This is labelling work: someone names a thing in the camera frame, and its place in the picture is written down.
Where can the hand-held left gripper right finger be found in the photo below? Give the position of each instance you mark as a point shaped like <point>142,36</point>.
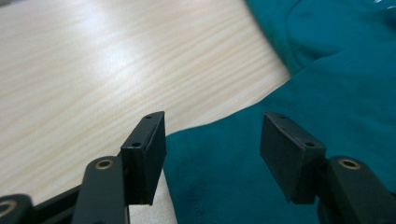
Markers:
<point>289,158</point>

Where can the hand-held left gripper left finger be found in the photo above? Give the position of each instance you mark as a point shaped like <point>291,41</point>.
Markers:
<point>144,155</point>

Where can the teal long-sleeved shirt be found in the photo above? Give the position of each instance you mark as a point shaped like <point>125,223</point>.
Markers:
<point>311,93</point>

